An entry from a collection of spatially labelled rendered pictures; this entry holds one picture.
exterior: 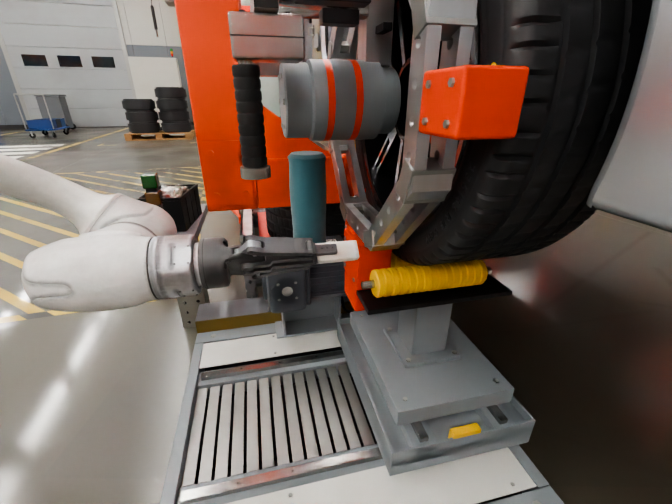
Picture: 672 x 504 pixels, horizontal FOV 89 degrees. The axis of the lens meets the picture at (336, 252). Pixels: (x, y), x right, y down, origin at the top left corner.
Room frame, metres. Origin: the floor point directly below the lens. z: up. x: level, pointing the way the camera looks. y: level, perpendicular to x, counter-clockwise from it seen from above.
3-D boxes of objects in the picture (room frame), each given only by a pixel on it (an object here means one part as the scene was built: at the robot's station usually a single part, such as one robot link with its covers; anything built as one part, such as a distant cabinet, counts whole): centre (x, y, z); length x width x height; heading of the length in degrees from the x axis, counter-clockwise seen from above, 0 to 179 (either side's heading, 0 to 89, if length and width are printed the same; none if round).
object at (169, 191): (1.15, 0.58, 0.51); 0.20 x 0.14 x 0.13; 5
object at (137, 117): (8.49, 4.13, 0.55); 1.40 x 0.80 x 1.09; 105
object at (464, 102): (0.42, -0.15, 0.85); 0.09 x 0.08 x 0.07; 13
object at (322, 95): (0.71, 0.00, 0.85); 0.21 x 0.14 x 0.14; 103
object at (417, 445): (0.77, -0.24, 0.13); 0.50 x 0.36 x 0.10; 13
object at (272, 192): (1.23, 0.03, 0.69); 0.52 x 0.17 x 0.35; 103
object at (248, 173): (0.51, 0.12, 0.83); 0.04 x 0.04 x 0.16
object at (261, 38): (0.51, 0.09, 0.93); 0.09 x 0.05 x 0.05; 103
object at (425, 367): (0.76, -0.24, 0.32); 0.40 x 0.30 x 0.28; 13
